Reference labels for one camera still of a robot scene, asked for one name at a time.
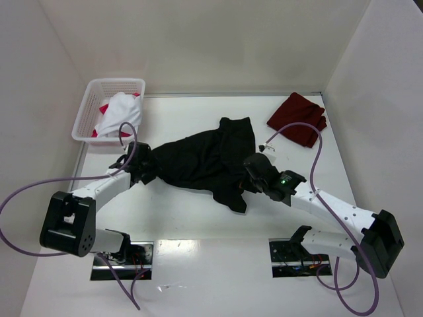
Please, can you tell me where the black t shirt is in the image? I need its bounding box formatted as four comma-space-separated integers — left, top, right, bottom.
151, 117, 255, 214

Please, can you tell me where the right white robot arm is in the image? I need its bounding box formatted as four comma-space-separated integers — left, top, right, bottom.
244, 153, 404, 279

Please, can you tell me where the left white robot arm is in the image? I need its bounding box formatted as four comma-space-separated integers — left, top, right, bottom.
40, 141, 155, 261

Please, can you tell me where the white t shirt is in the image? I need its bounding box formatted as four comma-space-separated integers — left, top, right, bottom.
95, 92, 144, 138

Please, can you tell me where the pink red t shirt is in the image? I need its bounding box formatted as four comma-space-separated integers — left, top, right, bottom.
91, 93, 141, 139

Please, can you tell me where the folded dark red t shirt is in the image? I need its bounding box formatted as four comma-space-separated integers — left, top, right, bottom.
266, 92, 327, 148

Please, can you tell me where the white plastic basket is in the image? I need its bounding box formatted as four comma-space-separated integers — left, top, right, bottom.
71, 78, 146, 146

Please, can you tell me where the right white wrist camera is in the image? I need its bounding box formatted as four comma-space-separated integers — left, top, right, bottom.
258, 143, 276, 153

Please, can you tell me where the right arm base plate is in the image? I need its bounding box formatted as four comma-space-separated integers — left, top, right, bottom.
268, 239, 332, 278

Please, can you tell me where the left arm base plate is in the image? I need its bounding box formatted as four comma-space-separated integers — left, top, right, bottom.
90, 242, 154, 281

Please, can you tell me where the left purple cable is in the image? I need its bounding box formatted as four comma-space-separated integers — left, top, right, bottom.
0, 122, 153, 310

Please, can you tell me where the purple cable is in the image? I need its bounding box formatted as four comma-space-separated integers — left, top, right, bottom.
264, 122, 379, 314
0, 122, 153, 310

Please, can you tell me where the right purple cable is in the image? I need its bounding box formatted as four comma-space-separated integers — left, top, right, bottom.
264, 122, 379, 314

